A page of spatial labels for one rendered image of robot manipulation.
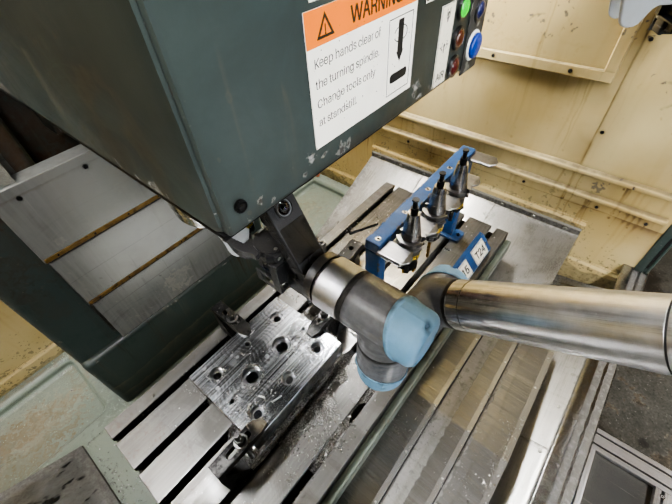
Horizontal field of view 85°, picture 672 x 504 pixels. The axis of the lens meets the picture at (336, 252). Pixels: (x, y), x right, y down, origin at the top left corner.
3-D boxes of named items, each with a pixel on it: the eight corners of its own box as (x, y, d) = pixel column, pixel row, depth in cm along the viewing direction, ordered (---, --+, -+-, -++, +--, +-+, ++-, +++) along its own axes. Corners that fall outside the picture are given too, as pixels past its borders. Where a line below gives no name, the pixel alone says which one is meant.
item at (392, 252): (417, 255, 78) (417, 253, 78) (404, 270, 76) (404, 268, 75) (390, 241, 82) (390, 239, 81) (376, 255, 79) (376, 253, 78)
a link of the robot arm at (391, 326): (405, 385, 44) (413, 352, 38) (334, 334, 49) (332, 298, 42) (437, 338, 48) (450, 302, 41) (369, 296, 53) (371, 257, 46)
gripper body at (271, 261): (253, 276, 56) (311, 318, 51) (241, 237, 50) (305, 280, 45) (288, 247, 60) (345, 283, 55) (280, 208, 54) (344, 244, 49)
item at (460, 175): (456, 178, 93) (461, 155, 88) (470, 186, 91) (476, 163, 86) (444, 185, 92) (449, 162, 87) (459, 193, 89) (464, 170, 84)
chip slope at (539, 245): (553, 276, 145) (582, 229, 126) (475, 420, 110) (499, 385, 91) (371, 195, 186) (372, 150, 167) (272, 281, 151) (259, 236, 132)
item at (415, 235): (405, 226, 82) (408, 203, 77) (424, 232, 81) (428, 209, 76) (397, 239, 80) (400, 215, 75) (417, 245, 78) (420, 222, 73)
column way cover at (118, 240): (248, 245, 127) (200, 99, 89) (122, 342, 103) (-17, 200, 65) (239, 239, 129) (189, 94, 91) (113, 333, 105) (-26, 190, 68)
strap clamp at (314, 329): (348, 322, 103) (346, 291, 93) (317, 356, 97) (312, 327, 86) (339, 316, 105) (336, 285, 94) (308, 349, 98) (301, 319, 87)
